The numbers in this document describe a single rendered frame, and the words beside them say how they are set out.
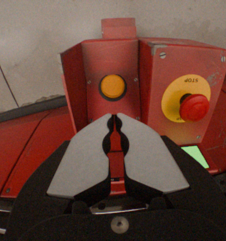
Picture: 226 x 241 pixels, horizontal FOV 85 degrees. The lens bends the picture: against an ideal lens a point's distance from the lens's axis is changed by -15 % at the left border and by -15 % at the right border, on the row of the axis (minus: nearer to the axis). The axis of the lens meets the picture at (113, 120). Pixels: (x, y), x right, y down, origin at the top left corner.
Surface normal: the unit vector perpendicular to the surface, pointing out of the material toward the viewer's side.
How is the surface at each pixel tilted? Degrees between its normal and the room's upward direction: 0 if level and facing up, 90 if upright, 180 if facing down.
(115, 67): 0
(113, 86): 35
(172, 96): 0
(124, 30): 1
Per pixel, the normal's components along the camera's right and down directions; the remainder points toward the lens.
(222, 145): -0.22, -0.79
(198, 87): 0.02, 0.58
